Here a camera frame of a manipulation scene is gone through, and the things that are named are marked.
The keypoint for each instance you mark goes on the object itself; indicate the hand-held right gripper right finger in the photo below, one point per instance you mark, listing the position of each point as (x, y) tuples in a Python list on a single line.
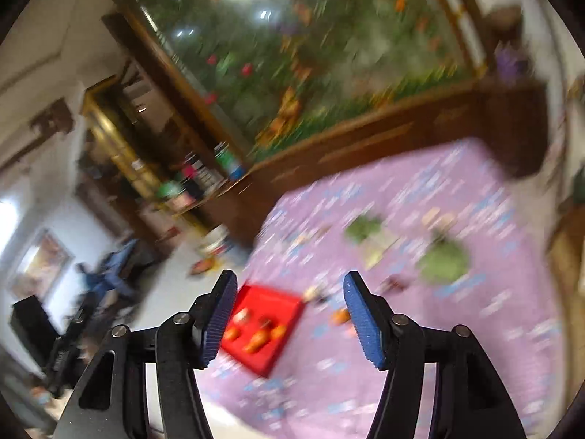
[(363, 324)]

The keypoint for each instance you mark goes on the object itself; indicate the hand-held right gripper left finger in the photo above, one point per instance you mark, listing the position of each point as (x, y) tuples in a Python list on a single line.
[(219, 320)]

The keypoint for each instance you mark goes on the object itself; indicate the orange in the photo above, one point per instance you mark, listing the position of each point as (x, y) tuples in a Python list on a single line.
[(256, 340), (278, 331), (231, 333), (340, 316)]

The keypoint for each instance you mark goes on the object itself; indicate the red tray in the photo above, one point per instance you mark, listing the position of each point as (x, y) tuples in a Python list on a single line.
[(274, 304)]

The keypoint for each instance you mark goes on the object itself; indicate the green leaf with dark fruits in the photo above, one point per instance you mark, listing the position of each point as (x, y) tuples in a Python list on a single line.
[(443, 260)]

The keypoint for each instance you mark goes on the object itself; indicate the white bucket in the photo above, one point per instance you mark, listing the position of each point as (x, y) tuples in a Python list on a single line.
[(217, 238)]

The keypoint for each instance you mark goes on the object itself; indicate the purple floral tablecloth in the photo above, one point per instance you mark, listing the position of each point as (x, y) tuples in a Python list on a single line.
[(448, 343)]

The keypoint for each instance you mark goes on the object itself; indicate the bok choy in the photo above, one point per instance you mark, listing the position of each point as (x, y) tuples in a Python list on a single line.
[(363, 228)]

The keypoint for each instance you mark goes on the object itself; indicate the table with blue cloth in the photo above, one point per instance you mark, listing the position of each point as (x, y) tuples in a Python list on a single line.
[(114, 265)]

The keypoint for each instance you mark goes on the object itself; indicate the green label clear bottle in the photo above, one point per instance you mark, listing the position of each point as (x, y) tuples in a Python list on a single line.
[(227, 156)]

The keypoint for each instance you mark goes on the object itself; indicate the glass flower display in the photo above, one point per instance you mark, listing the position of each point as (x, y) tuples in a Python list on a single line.
[(297, 55)]

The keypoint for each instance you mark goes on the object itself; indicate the framed wall painting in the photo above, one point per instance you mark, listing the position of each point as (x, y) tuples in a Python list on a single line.
[(39, 263)]

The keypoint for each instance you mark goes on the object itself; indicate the golden door frame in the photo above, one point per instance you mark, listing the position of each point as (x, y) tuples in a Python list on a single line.
[(114, 146)]

